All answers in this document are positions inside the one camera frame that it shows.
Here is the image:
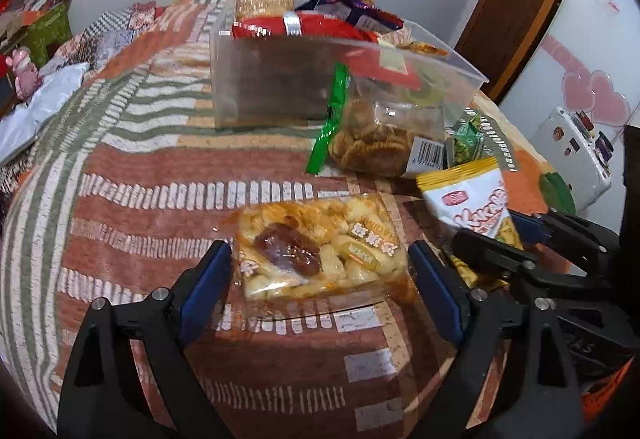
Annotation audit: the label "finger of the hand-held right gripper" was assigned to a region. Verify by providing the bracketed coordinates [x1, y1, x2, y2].
[509, 210, 619, 266]
[442, 229, 542, 291]

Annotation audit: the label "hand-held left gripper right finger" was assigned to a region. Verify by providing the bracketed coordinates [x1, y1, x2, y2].
[407, 240, 586, 439]

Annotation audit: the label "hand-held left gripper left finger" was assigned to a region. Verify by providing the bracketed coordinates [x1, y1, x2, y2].
[57, 240, 233, 439]

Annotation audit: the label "yellow white snack packet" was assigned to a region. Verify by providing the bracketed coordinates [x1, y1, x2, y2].
[416, 156, 526, 290]

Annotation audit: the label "clear date candy packet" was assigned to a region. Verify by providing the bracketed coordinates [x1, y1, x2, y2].
[220, 192, 418, 320]

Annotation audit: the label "clear bag of fried snacks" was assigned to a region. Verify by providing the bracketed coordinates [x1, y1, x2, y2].
[306, 63, 447, 179]

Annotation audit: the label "red orange chip packet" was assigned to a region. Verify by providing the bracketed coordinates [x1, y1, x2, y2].
[375, 32, 451, 90]

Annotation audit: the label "clear plastic container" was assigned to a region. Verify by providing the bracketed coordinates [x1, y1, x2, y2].
[210, 19, 489, 131]

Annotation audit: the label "blue cracker packet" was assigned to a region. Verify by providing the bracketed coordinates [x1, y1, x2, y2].
[297, 0, 405, 32]

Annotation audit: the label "red snack packet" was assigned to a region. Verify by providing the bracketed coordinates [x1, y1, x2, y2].
[231, 13, 378, 45]

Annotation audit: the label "purple rice cracker packet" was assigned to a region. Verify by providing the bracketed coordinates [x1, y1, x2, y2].
[234, 0, 296, 20]

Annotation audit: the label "white stickered case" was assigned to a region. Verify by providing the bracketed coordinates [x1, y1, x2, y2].
[530, 106, 612, 215]

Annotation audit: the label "green small snack packet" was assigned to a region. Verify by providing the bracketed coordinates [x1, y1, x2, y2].
[451, 113, 487, 146]
[444, 139, 482, 168]

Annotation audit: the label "striped patchwork blanket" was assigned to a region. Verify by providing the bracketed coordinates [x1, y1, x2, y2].
[0, 0, 576, 439]

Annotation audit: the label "white sliding door pink hearts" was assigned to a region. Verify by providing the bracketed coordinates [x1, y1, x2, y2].
[495, 0, 640, 220]

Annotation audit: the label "brown wooden door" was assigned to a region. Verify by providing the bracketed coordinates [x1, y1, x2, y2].
[457, 0, 584, 105]

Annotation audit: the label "white cloth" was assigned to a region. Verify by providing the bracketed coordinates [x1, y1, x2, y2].
[0, 63, 91, 165]

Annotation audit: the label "checkered patchwork quilt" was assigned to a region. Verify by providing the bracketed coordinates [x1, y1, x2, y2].
[50, 2, 166, 70]

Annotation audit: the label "pink bear figure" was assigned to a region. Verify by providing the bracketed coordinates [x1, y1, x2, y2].
[5, 46, 42, 97]

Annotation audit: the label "green gift bag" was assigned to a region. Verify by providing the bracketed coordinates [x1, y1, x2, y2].
[25, 2, 73, 62]

